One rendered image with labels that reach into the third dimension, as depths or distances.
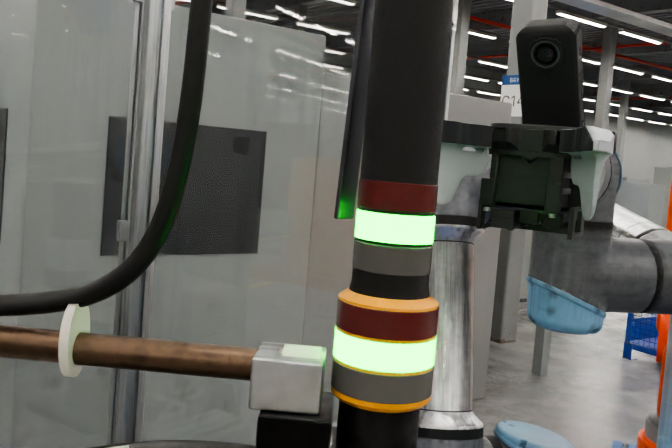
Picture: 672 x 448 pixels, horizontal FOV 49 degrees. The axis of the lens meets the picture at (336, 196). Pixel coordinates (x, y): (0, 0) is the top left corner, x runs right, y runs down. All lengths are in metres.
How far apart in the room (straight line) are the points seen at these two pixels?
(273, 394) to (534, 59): 0.37
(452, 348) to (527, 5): 6.40
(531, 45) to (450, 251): 0.52
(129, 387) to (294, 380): 0.86
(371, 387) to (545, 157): 0.29
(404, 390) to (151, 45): 0.87
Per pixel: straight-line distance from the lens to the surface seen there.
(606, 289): 0.75
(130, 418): 1.18
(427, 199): 0.31
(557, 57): 0.59
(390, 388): 0.31
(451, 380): 1.06
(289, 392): 0.32
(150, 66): 1.11
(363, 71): 0.33
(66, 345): 0.34
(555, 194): 0.55
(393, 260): 0.30
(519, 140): 0.56
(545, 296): 0.74
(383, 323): 0.30
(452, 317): 1.06
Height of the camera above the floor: 1.64
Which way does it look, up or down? 3 degrees down
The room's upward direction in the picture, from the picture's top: 5 degrees clockwise
